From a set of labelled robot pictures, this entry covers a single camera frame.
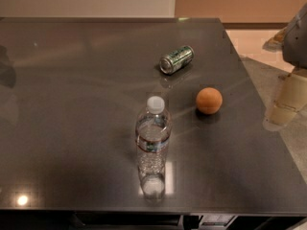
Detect orange ball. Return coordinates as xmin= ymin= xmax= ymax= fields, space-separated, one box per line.
xmin=196 ymin=87 xmax=223 ymax=115

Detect clear plastic water bottle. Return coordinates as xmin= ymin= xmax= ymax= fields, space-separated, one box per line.
xmin=135 ymin=96 xmax=172 ymax=201

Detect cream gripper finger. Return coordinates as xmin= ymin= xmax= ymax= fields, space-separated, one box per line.
xmin=265 ymin=68 xmax=307 ymax=127

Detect green aluminium soda can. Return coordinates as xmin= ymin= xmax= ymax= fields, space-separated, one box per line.
xmin=159 ymin=45 xmax=194 ymax=75

